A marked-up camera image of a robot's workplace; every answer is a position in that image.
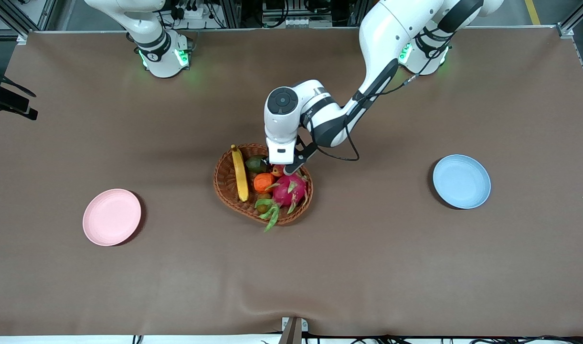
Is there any yellow banana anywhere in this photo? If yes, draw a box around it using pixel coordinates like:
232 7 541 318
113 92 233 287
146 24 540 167
230 144 250 203

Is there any pink plate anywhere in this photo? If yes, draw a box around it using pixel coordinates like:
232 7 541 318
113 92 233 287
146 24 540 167
82 188 142 247

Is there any white power strip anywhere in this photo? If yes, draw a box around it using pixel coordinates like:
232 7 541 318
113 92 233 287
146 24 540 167
170 4 207 20

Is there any brown wicker basket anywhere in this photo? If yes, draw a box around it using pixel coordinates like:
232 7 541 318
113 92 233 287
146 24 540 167
212 142 314 226

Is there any green avocado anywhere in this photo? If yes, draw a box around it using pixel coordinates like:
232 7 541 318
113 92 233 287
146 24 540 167
245 155 269 174

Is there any orange tangerine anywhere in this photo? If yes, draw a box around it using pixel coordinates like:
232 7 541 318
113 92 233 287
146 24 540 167
253 172 276 194

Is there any pink dragon fruit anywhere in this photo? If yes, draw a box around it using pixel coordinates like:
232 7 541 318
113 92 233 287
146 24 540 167
254 172 308 233

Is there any grey electronics box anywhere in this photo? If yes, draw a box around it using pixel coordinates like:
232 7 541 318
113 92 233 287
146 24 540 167
263 0 333 28

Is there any light blue plate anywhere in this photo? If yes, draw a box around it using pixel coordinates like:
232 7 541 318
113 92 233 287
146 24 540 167
432 154 491 210

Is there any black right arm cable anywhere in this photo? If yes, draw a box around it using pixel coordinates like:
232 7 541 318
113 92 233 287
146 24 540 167
0 64 37 98

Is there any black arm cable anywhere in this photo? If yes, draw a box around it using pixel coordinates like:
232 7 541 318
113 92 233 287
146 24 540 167
298 72 419 162
0 64 37 98

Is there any aluminium frame post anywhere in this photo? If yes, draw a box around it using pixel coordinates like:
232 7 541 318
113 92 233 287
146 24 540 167
556 0 583 39
0 0 58 39

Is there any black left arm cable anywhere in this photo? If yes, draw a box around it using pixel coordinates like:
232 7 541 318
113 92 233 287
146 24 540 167
298 72 419 162

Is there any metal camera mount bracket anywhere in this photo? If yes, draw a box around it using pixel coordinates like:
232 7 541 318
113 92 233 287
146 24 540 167
278 316 309 344

